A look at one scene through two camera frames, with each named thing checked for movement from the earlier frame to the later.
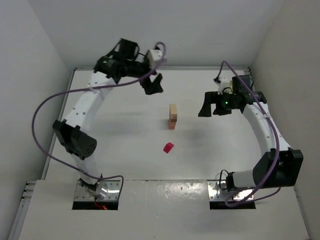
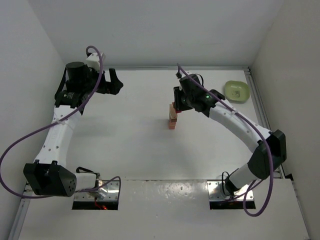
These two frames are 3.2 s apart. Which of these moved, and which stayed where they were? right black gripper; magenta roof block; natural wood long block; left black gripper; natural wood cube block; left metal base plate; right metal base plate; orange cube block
Moved: left black gripper; magenta roof block; right black gripper
Stayed: right metal base plate; natural wood long block; natural wood cube block; left metal base plate; orange cube block
